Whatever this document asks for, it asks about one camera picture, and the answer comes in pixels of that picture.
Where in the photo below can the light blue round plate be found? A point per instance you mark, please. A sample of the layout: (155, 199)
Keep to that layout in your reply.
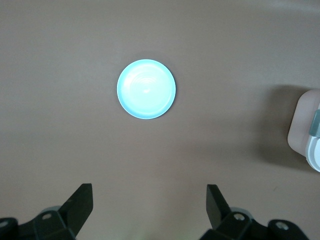
(146, 97)

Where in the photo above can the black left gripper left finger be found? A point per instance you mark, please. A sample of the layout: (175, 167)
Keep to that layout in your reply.
(75, 210)

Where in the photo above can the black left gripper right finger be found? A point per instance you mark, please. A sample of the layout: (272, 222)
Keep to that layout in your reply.
(217, 212)

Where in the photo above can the white plastic lidded container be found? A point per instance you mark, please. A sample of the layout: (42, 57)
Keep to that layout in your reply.
(300, 127)

